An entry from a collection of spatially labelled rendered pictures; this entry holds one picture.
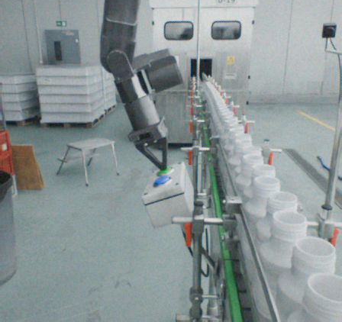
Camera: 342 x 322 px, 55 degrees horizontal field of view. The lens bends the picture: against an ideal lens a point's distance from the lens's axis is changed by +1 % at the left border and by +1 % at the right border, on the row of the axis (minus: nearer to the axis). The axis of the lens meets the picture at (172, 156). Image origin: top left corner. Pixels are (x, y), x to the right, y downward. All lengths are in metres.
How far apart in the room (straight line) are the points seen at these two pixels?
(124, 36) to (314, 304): 0.47
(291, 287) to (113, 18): 0.45
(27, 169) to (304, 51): 8.75
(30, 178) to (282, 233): 3.44
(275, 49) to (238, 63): 5.79
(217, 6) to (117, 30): 4.21
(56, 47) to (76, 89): 4.43
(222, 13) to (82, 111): 3.33
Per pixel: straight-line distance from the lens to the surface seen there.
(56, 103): 6.82
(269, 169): 0.58
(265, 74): 10.49
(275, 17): 10.56
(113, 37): 0.59
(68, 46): 10.87
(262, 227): 0.46
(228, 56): 4.77
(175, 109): 4.80
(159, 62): 0.63
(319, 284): 0.33
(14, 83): 7.24
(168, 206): 0.61
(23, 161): 3.64
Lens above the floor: 1.34
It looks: 17 degrees down
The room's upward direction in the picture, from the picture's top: straight up
